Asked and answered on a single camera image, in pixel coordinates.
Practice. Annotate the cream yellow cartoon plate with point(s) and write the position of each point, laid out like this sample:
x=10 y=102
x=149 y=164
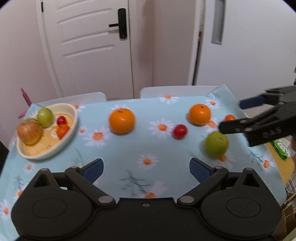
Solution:
x=50 y=144

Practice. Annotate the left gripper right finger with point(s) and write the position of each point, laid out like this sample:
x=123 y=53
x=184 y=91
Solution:
x=209 y=179

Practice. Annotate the green apple with stem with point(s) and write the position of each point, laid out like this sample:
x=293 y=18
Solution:
x=45 y=117

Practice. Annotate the black door handle lock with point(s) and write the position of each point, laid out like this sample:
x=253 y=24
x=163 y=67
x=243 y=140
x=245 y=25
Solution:
x=122 y=23

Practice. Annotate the white panel door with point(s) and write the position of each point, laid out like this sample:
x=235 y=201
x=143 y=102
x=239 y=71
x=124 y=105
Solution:
x=83 y=54

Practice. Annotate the large red yellow apple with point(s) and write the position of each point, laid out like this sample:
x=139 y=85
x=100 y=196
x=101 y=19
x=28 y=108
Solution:
x=29 y=131

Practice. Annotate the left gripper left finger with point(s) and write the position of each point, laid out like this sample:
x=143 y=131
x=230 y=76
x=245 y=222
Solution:
x=83 y=178

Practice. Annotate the blue daisy tablecloth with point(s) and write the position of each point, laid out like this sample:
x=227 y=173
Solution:
x=147 y=162

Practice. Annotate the small tangerine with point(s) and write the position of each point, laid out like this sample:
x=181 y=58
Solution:
x=230 y=118
x=62 y=130

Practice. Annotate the yellow stool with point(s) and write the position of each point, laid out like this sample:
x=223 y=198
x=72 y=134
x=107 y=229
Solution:
x=285 y=167

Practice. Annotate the large orange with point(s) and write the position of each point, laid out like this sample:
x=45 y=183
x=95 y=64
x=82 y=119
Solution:
x=199 y=114
x=122 y=121

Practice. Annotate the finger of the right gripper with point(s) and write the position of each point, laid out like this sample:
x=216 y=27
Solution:
x=240 y=126
x=272 y=97

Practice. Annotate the red cherry tomato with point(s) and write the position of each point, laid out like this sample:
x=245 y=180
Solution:
x=61 y=120
x=179 y=131

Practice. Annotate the green wet wipes pack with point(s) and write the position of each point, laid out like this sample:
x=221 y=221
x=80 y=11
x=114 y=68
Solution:
x=282 y=147

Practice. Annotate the white wardrobe sliding door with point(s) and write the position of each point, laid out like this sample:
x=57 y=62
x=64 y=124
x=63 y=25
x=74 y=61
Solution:
x=249 y=46

